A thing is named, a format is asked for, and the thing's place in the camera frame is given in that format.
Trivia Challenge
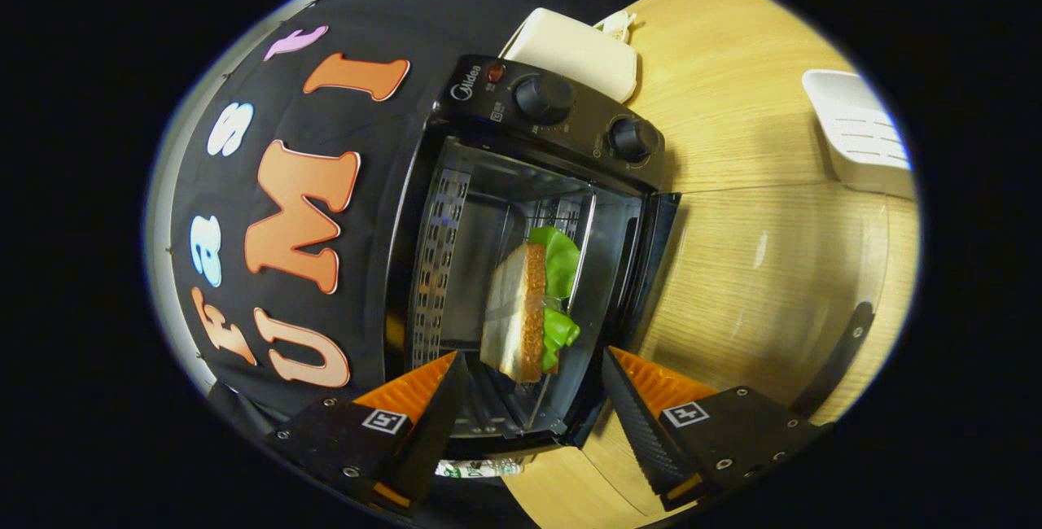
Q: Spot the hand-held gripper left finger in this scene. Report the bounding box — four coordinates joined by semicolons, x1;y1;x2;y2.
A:
265;350;471;514

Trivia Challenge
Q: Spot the white toaster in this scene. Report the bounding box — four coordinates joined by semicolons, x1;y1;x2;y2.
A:
498;8;638;104

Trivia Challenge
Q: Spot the black toaster oven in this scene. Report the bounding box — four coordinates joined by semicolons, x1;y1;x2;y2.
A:
383;55;896;461

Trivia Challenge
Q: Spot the white green printed bottle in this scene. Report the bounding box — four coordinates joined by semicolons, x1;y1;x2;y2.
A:
436;457;526;479

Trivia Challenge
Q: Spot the toast sandwich with lettuce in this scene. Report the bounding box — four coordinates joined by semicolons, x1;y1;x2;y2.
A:
480;225;583;384

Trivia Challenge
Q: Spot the white rectangular tray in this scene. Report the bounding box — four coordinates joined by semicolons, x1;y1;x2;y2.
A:
802;69;917;200

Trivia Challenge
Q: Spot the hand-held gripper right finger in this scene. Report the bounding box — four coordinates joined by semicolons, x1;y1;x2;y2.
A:
602;346;831;512

